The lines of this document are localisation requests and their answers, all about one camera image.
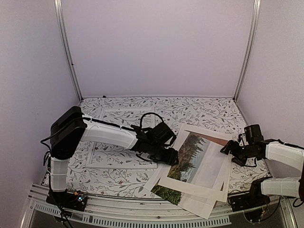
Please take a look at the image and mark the aluminium corner post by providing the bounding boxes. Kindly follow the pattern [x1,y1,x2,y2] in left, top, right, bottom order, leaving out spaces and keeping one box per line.
[233,0,261,103]
[54,0,83,102]

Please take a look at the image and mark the right aluminium corner post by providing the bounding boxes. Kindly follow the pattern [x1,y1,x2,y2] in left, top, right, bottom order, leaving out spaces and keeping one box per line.
[233,0,261,103]

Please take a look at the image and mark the floral patterned table mat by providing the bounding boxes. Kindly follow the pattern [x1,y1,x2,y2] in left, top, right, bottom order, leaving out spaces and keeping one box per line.
[42,96,271,199]

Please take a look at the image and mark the lower forest photo print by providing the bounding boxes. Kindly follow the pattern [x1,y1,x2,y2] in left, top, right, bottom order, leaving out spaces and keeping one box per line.
[144,164,217,219]

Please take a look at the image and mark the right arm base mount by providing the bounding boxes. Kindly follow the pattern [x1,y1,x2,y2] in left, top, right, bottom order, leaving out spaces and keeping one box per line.
[228,177,270,212]

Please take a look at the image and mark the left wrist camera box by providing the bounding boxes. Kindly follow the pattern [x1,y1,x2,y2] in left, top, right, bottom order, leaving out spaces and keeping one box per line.
[152,122,177,146]

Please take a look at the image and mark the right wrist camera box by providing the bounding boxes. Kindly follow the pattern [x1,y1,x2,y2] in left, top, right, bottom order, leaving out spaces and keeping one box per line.
[244,124,264,144]

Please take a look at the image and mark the landscape photo print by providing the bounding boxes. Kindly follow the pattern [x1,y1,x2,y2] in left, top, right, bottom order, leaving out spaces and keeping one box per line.
[158,123,236,204]

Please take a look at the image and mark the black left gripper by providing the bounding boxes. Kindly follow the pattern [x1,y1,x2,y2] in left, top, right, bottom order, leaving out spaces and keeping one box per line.
[148,142,180,167]

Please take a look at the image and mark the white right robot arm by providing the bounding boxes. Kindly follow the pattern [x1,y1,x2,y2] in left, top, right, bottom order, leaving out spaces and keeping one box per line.
[220,140,304,207]

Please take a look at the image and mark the front aluminium rail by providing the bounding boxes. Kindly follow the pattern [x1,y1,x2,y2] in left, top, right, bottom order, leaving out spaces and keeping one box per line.
[20,184,300,228]

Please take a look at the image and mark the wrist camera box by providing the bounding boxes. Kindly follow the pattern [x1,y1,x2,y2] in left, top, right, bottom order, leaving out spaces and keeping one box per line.
[244,124,264,144]
[152,122,177,146]

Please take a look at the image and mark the white picture frame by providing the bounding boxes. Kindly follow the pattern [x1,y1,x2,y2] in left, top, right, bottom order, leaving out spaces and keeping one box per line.
[85,107,157,169]

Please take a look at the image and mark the brown frame backing board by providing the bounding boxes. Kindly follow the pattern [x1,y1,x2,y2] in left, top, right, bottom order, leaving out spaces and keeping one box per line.
[207,138,232,202]

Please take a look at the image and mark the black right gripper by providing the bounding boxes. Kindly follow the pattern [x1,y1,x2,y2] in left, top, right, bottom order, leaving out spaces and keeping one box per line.
[220,140,256,167]

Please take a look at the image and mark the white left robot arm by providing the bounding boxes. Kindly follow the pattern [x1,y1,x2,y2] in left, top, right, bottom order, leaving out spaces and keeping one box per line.
[40,106,179,206]

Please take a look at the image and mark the left aluminium corner post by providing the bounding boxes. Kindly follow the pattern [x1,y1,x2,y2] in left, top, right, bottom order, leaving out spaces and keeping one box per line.
[54,0,83,102]

